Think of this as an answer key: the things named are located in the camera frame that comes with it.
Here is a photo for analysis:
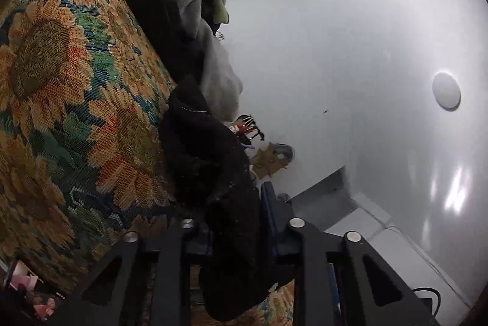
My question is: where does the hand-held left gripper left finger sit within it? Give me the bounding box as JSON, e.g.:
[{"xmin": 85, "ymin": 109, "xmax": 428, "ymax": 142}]
[{"xmin": 46, "ymin": 217, "xmax": 214, "ymax": 326}]

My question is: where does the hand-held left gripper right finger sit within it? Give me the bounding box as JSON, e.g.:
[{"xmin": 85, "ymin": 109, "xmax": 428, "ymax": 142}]
[{"xmin": 260, "ymin": 181, "xmax": 439, "ymax": 326}]

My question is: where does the black knit sweater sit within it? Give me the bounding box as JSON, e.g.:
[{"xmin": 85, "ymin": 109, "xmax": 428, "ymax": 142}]
[{"xmin": 158, "ymin": 74, "xmax": 300, "ymax": 322}]

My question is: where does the printed cardboard box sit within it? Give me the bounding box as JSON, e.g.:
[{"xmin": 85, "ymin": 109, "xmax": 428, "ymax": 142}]
[
  {"xmin": 249, "ymin": 143, "xmax": 277, "ymax": 168},
  {"xmin": 259, "ymin": 149, "xmax": 290, "ymax": 178}
]

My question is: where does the grey fan head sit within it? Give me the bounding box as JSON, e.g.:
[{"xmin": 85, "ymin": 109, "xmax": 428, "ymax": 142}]
[{"xmin": 274, "ymin": 144, "xmax": 296, "ymax": 163}]

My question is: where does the black cart with red items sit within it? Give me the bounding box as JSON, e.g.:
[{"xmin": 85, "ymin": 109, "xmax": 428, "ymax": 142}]
[{"xmin": 229, "ymin": 114, "xmax": 266, "ymax": 149}]

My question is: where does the grey knit sweater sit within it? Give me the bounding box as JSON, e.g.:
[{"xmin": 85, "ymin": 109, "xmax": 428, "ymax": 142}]
[{"xmin": 156, "ymin": 0, "xmax": 244, "ymax": 121}]

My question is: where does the sunflower blanket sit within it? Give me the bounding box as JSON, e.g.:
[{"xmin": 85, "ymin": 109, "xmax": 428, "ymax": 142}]
[{"xmin": 0, "ymin": 0, "xmax": 298, "ymax": 326}]

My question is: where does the green garment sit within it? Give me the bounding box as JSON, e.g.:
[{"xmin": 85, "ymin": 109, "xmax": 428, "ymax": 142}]
[{"xmin": 213, "ymin": 0, "xmax": 230, "ymax": 25}]

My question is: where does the round ceiling lamp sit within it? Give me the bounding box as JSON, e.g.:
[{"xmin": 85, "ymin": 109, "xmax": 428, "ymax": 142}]
[{"xmin": 432, "ymin": 71, "xmax": 462, "ymax": 111}]

